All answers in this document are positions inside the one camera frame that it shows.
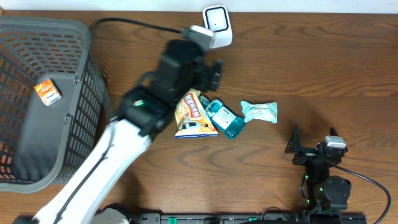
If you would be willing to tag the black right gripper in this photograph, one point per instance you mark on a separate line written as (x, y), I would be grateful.
(295, 145)

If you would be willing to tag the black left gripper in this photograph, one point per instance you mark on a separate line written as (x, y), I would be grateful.
(207, 79)

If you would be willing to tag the light teal wipes packet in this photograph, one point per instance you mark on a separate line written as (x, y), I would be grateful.
(266, 112)

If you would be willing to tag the yellow red snack bag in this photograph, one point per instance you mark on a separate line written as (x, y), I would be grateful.
(192, 119)

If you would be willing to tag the teal mouthwash bottle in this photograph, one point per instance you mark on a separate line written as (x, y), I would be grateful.
(222, 117)

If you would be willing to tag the small orange box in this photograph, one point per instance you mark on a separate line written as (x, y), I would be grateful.
(48, 92)

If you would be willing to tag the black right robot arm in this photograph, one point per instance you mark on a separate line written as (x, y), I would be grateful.
(324, 192)

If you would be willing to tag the white barcode scanner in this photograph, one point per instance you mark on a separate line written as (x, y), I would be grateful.
(216, 18)

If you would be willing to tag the grey plastic shopping basket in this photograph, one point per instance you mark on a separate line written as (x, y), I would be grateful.
(43, 145)

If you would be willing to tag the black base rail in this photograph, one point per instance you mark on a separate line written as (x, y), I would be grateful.
(114, 217)

